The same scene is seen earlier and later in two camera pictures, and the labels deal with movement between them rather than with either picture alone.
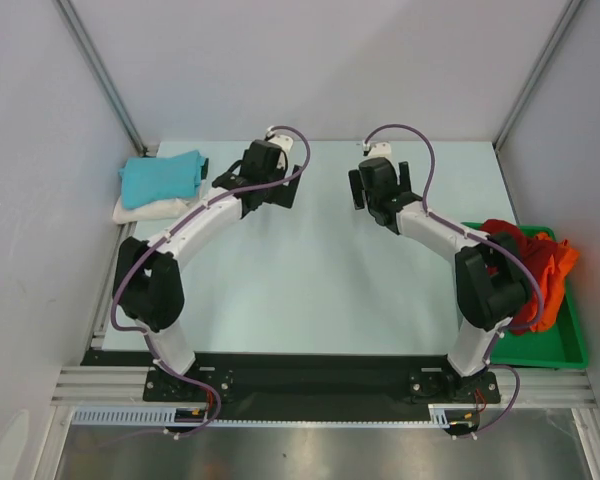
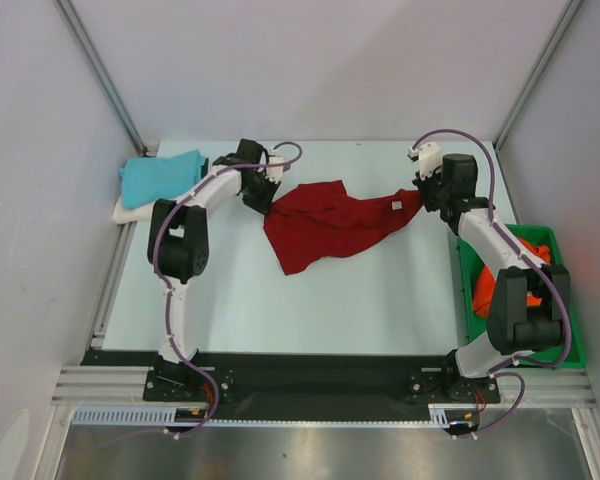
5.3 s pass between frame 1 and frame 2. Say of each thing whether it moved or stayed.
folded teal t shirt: stayed
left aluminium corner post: stayed
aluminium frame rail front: stayed
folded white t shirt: stayed
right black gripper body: moved
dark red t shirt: moved
